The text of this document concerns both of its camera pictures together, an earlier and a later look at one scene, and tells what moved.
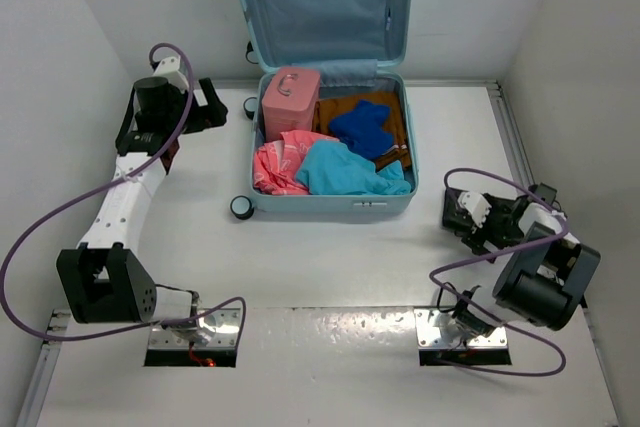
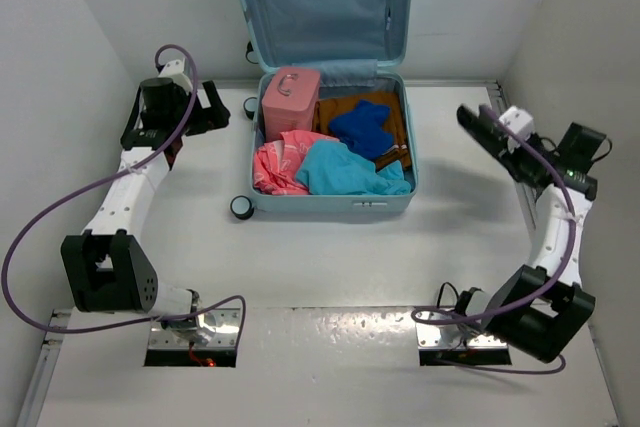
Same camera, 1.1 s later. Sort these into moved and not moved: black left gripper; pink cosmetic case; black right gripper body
Moved: black right gripper body
Not moved: pink cosmetic case; black left gripper
